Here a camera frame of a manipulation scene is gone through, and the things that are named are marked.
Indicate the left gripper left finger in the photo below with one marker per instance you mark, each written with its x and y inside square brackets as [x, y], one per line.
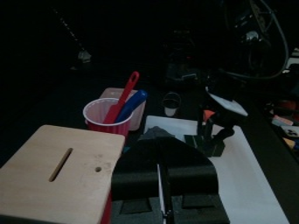
[136, 175]

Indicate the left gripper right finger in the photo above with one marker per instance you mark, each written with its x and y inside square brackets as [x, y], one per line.
[190, 175]

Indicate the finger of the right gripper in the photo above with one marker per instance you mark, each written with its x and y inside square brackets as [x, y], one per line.
[201, 131]
[224, 134]

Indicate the dark green sushi roll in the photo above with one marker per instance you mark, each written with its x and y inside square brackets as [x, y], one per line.
[212, 150]

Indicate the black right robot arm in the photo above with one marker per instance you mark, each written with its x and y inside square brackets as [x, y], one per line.
[248, 38]

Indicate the white cutting board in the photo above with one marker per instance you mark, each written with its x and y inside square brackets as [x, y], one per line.
[248, 186]

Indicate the orange toy carrot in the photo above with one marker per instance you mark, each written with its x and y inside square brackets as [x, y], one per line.
[208, 114]

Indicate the small dark metal cup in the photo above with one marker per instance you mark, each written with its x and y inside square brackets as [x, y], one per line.
[169, 106]

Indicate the pink room block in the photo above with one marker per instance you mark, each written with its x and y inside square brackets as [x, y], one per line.
[281, 120]

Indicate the red room object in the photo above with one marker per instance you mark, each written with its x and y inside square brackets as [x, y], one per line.
[287, 105]

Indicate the red plastic cup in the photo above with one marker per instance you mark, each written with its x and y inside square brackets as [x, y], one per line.
[116, 128]

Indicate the white tile with black print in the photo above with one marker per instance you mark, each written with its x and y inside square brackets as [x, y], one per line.
[291, 131]

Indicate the blue plastic utensil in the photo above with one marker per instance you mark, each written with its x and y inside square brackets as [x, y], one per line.
[133, 102]

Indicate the wooden block with slot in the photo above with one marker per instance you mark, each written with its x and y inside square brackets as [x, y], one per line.
[38, 198]

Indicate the white frame clip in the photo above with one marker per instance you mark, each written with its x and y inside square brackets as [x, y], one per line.
[84, 56]

